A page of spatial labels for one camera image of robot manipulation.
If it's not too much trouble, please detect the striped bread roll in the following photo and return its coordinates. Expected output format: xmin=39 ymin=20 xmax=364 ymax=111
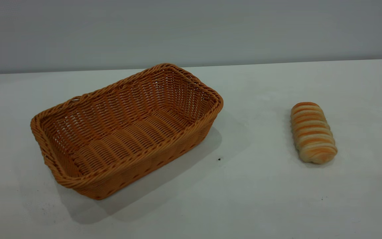
xmin=290 ymin=102 xmax=338 ymax=164

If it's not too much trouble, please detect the orange woven wicker basket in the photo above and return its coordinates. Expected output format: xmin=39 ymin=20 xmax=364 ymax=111
xmin=30 ymin=63 xmax=224 ymax=200

